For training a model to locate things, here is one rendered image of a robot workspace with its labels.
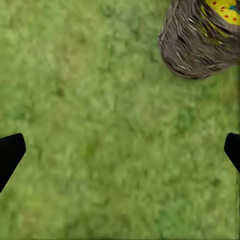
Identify easter egg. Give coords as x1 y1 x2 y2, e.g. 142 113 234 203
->
215 9 240 25
205 0 237 11

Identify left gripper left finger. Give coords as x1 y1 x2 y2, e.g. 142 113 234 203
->
0 133 26 193

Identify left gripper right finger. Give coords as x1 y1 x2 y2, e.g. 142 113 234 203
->
224 132 240 173

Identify wicker basket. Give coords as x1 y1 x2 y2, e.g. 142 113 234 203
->
158 0 240 80

